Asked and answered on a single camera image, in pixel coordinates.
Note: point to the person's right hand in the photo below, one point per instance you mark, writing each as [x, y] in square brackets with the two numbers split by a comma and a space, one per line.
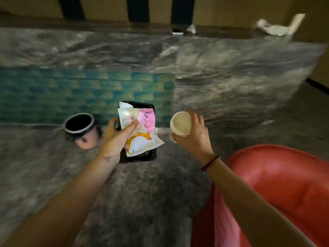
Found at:
[199, 144]

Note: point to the person's left hand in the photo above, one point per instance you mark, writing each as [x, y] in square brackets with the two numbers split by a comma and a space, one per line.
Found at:
[113, 144]

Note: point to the round black trash bin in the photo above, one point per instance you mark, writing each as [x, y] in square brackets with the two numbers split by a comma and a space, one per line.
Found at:
[79, 123]

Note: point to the black plastic tray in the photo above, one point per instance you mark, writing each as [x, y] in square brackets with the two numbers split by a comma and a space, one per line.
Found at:
[147, 104]

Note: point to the person's right forearm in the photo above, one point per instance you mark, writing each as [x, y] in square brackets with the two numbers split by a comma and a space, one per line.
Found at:
[252, 210]

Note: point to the red leather armchair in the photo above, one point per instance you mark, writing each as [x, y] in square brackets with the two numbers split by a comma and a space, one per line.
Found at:
[282, 182]

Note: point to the white crumpled paper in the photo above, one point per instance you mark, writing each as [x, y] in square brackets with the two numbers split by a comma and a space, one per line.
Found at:
[277, 29]

